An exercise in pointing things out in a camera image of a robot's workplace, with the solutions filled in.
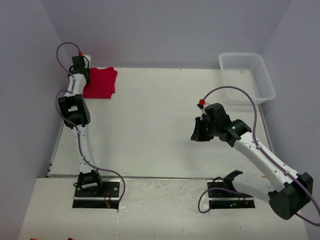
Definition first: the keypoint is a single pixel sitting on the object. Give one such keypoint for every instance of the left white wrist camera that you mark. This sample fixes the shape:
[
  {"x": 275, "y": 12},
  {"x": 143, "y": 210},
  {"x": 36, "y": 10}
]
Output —
[{"x": 86, "y": 59}]

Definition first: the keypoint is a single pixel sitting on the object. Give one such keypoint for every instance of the white plastic basket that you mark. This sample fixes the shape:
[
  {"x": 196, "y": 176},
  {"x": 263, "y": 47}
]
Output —
[{"x": 248, "y": 72}]

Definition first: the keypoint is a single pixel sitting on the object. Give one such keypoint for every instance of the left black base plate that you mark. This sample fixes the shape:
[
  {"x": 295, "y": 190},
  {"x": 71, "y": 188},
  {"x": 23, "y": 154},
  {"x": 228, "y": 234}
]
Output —
[{"x": 96, "y": 197}]

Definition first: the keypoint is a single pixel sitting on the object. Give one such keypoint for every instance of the red t shirt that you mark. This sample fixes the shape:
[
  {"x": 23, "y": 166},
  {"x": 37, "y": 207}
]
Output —
[{"x": 102, "y": 83}]

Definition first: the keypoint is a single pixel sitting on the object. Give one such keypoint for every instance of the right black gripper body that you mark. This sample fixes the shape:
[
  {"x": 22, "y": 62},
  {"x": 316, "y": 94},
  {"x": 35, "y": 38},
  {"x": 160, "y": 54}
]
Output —
[{"x": 200, "y": 128}]

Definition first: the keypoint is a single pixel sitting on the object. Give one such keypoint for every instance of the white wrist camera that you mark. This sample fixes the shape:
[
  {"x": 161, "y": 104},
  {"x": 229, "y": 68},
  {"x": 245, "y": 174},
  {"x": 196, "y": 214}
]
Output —
[
  {"x": 86, "y": 59},
  {"x": 202, "y": 104}
]

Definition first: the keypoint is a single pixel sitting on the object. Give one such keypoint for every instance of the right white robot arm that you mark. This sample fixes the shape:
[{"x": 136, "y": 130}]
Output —
[{"x": 287, "y": 191}]

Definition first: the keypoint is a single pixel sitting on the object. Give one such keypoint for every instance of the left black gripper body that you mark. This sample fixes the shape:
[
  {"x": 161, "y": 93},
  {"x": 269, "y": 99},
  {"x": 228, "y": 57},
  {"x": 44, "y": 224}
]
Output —
[{"x": 86, "y": 75}]

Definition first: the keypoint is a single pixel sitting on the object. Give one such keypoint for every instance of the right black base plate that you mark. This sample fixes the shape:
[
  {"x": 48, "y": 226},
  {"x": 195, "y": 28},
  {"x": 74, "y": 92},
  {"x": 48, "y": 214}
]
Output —
[{"x": 219, "y": 199}]

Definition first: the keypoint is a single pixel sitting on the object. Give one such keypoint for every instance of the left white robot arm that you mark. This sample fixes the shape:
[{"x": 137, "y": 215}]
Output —
[{"x": 76, "y": 117}]

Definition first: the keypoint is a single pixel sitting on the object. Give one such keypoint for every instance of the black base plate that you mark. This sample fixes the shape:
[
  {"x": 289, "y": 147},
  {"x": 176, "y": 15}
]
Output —
[
  {"x": 96, "y": 197},
  {"x": 219, "y": 199}
]

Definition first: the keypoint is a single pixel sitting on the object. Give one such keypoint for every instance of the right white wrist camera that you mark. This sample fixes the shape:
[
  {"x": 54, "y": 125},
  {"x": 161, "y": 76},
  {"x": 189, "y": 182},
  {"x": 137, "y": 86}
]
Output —
[{"x": 202, "y": 104}]

